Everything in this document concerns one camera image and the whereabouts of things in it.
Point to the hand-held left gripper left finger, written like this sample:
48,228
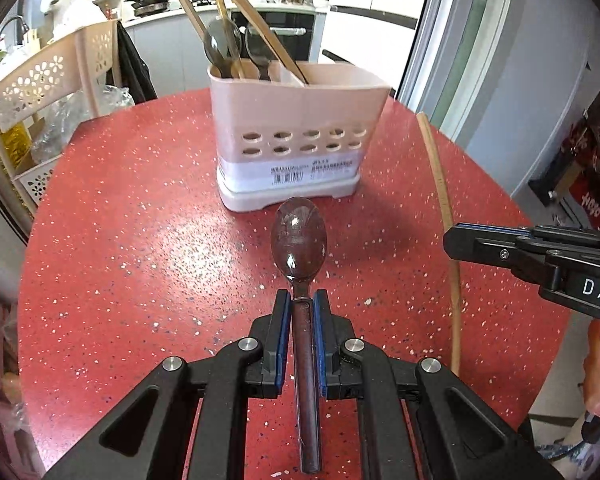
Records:
280,340

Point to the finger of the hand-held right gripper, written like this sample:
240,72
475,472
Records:
485,245

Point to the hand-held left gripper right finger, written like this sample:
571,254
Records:
322,340

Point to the pink plastic utensil holder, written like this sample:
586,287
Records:
290,110

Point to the metal spoons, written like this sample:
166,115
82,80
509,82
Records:
222,42

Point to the wooden table edge strip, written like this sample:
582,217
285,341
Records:
442,180

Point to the red black printed bag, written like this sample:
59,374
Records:
590,160

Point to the built-in oven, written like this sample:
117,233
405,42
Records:
290,30

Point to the clear plastic bag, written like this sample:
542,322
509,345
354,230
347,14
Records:
75,125

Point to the black cloth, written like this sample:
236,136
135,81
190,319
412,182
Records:
132,65

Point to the yellow packet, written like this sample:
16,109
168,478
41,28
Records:
15,142

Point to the black wok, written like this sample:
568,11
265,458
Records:
150,5

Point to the kitchen faucet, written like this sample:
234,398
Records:
10,25

